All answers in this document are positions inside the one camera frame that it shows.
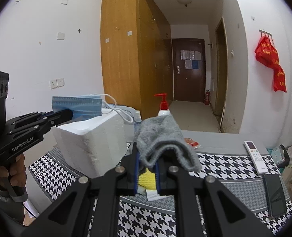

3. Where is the blue surgical face mask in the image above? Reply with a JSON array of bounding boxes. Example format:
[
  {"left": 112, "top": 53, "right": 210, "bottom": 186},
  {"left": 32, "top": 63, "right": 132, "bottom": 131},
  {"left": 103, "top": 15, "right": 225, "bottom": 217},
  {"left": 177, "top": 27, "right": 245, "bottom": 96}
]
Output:
[{"left": 52, "top": 93, "right": 134, "bottom": 124}]

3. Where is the yellow sponge cloth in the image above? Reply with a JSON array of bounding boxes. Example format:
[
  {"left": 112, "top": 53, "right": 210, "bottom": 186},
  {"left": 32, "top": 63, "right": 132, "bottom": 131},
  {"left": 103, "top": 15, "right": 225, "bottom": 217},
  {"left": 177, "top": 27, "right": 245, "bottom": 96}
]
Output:
[{"left": 138, "top": 168, "right": 157, "bottom": 190}]

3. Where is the grey knitted sock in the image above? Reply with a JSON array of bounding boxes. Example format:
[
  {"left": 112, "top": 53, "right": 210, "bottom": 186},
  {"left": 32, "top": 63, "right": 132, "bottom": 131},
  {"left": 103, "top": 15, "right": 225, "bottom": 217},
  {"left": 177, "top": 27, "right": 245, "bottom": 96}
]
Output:
[{"left": 134, "top": 115, "right": 202, "bottom": 172}]

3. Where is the person's left hand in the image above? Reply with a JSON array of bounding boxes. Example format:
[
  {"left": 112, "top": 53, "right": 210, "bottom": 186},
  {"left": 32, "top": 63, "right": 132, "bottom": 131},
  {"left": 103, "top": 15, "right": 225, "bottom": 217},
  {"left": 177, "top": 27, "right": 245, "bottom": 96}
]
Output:
[{"left": 0, "top": 154, "right": 27, "bottom": 189}]

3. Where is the white styrofoam box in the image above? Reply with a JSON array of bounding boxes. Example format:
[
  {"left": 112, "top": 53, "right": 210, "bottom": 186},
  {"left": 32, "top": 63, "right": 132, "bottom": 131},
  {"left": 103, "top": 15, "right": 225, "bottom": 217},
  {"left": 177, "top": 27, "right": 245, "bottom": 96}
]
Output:
[{"left": 52, "top": 111, "right": 127, "bottom": 178}]

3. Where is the black smartphone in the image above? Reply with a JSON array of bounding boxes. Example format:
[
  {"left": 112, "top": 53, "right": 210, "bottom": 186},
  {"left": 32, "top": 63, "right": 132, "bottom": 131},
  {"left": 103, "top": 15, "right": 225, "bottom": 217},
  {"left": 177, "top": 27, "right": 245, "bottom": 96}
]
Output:
[{"left": 263, "top": 174, "right": 287, "bottom": 219}]

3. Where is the white remote control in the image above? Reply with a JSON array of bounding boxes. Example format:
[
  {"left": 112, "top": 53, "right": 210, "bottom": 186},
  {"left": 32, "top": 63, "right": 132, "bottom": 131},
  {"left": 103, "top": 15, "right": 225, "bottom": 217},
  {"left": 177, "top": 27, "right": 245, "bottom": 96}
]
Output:
[{"left": 244, "top": 141, "right": 269, "bottom": 175}]

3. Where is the white paper piece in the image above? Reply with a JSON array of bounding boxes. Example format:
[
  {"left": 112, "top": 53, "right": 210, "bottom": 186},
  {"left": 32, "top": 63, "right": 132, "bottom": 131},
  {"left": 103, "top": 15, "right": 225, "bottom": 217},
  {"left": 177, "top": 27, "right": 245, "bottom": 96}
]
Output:
[{"left": 138, "top": 186, "right": 169, "bottom": 201}]

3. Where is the houndstooth table mat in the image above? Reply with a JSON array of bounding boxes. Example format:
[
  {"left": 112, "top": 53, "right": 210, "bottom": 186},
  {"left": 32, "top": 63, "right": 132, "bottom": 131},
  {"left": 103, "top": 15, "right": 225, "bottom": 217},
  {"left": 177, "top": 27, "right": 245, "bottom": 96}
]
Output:
[{"left": 28, "top": 147, "right": 292, "bottom": 236}]

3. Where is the red snack packet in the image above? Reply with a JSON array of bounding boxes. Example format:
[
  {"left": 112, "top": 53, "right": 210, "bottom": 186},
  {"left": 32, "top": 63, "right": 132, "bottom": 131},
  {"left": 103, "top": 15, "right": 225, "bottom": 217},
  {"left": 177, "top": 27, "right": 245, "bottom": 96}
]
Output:
[{"left": 184, "top": 137, "right": 201, "bottom": 149}]

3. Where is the blue spray bottle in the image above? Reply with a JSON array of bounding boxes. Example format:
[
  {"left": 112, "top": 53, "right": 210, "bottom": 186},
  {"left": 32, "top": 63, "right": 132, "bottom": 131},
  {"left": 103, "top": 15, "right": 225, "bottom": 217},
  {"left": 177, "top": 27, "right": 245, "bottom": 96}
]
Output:
[{"left": 134, "top": 110, "right": 142, "bottom": 133}]

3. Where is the wooden wardrobe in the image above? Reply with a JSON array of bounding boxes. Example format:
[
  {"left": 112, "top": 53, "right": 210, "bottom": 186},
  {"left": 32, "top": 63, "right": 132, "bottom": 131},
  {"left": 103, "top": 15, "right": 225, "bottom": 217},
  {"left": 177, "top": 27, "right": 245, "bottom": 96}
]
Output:
[{"left": 101, "top": 0, "right": 173, "bottom": 119}]

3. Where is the red pump lotion bottle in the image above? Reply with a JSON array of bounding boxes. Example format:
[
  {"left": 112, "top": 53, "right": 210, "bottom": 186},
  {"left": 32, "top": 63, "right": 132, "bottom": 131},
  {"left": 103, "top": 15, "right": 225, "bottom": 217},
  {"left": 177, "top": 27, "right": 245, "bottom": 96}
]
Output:
[{"left": 154, "top": 93, "right": 171, "bottom": 116}]

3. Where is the red fire extinguisher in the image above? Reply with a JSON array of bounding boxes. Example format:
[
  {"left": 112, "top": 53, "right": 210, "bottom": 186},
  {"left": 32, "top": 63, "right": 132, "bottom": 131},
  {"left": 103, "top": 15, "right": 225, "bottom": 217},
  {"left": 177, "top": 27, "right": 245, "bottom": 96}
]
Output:
[{"left": 204, "top": 90, "right": 211, "bottom": 105}]

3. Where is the dark brown entrance door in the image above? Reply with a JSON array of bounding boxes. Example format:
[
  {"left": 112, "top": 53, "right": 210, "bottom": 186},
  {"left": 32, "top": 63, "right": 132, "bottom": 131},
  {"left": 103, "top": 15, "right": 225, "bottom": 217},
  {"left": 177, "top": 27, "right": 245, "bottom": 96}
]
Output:
[{"left": 172, "top": 39, "right": 206, "bottom": 102}]

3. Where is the red plastic bag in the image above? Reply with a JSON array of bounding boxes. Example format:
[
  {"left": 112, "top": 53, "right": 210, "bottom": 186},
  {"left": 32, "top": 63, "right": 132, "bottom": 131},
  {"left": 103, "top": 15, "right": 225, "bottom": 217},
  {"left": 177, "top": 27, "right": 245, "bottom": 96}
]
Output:
[{"left": 255, "top": 35, "right": 287, "bottom": 93}]

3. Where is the ceiling lamp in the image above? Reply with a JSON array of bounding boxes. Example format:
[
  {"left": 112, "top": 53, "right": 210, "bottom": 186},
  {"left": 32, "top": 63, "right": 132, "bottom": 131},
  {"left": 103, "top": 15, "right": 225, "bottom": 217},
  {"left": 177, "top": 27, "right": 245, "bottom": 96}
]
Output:
[{"left": 177, "top": 0, "right": 192, "bottom": 7}]

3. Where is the white wall socket pair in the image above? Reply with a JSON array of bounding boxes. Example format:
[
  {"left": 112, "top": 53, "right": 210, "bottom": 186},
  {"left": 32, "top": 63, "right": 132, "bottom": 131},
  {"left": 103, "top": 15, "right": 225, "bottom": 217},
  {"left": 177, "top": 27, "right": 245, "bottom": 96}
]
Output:
[{"left": 50, "top": 78, "right": 65, "bottom": 89}]

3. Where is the white wall switch plate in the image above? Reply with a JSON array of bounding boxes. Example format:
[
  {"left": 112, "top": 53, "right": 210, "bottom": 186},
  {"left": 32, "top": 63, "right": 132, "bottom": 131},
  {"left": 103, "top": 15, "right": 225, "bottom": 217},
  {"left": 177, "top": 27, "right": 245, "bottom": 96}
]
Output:
[{"left": 57, "top": 32, "right": 65, "bottom": 41}]

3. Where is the wooden side door frame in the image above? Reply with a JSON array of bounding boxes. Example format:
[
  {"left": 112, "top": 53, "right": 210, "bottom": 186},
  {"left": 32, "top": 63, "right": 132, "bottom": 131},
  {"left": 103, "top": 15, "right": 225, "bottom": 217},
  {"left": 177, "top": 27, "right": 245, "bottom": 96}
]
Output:
[{"left": 214, "top": 18, "right": 228, "bottom": 131}]

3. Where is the wall coat hook rack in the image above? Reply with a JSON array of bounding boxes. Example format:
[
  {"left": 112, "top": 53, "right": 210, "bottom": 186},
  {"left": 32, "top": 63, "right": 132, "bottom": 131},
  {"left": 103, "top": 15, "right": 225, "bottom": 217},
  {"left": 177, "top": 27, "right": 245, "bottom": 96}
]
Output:
[{"left": 259, "top": 29, "right": 274, "bottom": 43}]

